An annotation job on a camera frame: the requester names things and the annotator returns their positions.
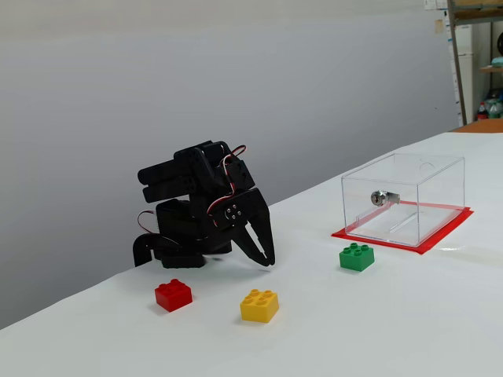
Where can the green plastic bottle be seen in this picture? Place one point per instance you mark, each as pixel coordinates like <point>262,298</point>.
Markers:
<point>496,110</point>

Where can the red lego brick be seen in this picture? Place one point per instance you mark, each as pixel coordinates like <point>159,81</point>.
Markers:
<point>173,298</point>

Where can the white refrigerator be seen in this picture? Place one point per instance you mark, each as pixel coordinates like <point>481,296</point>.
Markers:
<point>465,59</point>

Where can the black table clamp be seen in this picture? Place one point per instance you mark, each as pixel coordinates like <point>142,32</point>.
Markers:
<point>141,247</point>

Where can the red tape square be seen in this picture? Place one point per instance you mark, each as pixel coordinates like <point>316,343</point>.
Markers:
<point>444,235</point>

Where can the yellow lego brick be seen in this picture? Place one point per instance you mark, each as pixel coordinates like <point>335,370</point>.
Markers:
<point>259,308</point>

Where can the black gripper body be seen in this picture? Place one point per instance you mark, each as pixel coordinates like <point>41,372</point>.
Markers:
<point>251,212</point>

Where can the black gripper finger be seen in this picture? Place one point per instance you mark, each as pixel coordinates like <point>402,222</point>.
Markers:
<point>267,231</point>
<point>243,239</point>

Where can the small paper wall label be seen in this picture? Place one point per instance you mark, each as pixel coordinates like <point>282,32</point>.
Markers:
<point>438,26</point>

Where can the transparent acrylic box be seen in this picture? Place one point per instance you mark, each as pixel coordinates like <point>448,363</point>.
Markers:
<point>440,188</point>

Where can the metal shelf rack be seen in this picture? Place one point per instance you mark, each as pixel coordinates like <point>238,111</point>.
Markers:
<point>457,59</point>

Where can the silver cam lock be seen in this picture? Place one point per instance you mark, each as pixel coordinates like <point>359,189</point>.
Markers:
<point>379,198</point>

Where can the green lego brick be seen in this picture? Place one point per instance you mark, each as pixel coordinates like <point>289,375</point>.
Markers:
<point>355,259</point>

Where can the orange wooden table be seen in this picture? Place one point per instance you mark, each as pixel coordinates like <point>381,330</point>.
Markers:
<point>483,126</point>

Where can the red capped cola bottle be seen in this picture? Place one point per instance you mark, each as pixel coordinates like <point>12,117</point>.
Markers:
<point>482,114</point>

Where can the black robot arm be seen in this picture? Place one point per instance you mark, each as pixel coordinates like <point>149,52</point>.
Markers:
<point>188,165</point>

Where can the teal object on shelf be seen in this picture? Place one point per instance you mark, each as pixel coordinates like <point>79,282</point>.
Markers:
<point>498,63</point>

